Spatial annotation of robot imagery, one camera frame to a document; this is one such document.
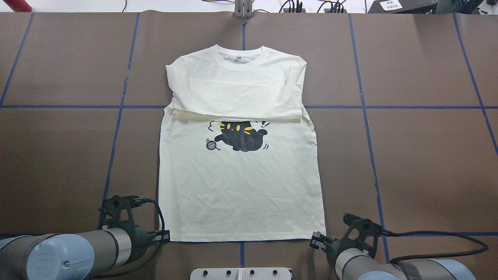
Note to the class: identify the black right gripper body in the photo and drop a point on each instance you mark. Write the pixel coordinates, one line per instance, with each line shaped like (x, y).
(332, 249)

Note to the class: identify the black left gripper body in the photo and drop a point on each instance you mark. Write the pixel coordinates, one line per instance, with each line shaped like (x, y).
(141, 238)

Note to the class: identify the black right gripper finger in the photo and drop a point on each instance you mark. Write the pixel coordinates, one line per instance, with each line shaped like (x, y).
(319, 241)

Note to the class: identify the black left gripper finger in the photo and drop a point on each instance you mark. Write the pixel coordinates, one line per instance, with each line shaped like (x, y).
(160, 236)

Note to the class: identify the cream long sleeve cat shirt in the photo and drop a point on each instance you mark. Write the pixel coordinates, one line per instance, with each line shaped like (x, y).
(238, 150)

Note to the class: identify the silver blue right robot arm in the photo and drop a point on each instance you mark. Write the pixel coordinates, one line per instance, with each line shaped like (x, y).
(352, 263)

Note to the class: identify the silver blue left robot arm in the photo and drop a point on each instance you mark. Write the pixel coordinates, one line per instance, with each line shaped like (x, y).
(75, 256)

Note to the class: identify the brown paper table cover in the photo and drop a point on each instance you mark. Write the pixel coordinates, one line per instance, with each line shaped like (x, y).
(404, 106)

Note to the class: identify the small black box device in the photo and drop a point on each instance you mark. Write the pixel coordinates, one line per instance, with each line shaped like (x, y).
(402, 7)

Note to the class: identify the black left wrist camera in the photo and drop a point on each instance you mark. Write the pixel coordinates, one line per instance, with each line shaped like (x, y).
(117, 211)

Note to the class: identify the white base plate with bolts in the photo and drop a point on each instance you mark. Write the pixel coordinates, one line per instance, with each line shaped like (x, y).
(257, 273)

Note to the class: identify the aluminium frame post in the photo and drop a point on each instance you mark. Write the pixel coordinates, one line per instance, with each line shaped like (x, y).
(243, 9)

